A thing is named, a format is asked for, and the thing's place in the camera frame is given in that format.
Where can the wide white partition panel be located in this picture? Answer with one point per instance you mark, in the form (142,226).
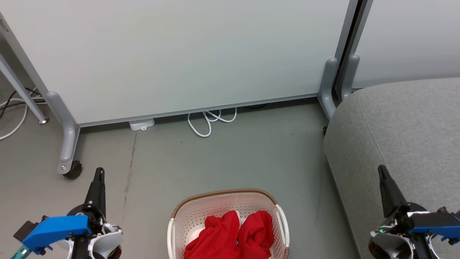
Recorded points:
(179,54)

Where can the grey fabric sofa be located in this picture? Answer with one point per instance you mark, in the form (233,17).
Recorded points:
(406,126)

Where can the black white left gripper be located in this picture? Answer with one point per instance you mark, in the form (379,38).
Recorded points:
(106,241)

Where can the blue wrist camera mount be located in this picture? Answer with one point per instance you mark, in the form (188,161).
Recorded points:
(436,220)
(57,228)

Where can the grey metal table leg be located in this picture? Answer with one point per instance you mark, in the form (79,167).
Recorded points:
(21,91)

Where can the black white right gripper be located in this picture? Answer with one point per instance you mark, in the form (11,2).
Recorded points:
(390,244)

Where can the red cloth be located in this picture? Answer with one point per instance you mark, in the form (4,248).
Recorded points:
(222,237)

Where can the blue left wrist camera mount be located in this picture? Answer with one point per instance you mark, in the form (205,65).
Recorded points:
(57,228)

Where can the small white adapter box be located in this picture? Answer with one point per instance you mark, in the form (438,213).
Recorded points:
(142,124)

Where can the narrow white partition panel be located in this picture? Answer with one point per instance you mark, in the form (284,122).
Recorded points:
(413,36)

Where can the white perforated laundry basket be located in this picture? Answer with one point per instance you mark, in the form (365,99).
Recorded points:
(215,208)

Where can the black caster wheel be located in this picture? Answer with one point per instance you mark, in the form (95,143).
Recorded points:
(74,171)

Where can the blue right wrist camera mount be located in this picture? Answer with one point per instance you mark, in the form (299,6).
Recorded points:
(436,220)

